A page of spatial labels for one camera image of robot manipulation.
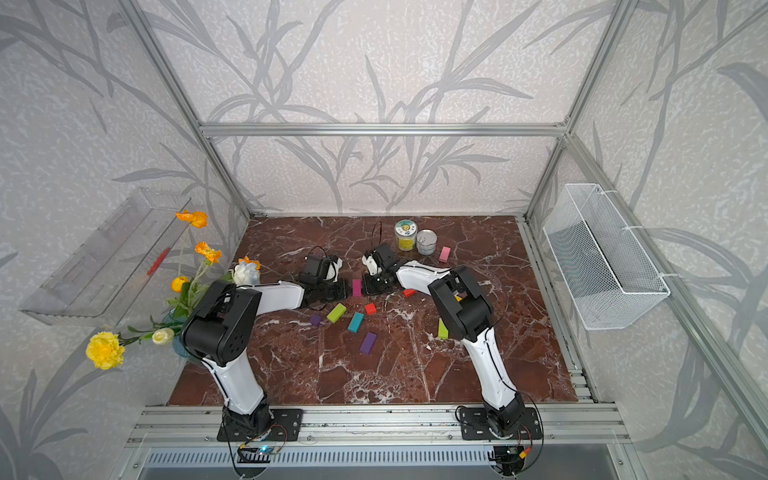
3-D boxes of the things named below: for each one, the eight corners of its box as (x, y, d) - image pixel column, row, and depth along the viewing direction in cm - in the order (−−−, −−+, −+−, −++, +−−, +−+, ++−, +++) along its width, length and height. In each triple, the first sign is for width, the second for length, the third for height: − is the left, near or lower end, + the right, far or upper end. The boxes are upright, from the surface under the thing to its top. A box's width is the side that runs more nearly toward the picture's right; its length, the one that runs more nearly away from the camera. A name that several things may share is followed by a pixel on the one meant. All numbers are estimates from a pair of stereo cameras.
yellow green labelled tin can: (394, 251, 112) (394, 235, 105) (395, 235, 117) (394, 219, 110) (416, 251, 112) (417, 235, 105) (416, 235, 117) (417, 219, 110)
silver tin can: (416, 255, 110) (417, 246, 106) (416, 238, 115) (416, 229, 111) (437, 255, 110) (438, 246, 106) (435, 238, 115) (436, 229, 111)
